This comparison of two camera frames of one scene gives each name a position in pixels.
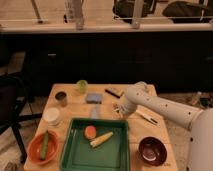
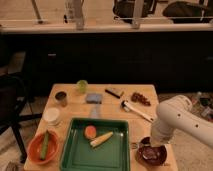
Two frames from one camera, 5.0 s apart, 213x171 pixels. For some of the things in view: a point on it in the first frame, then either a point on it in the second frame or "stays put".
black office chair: [14, 107] stays put
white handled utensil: [146, 116] stays put
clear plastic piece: [95, 112] stays put
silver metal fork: [117, 108] to [135, 145]
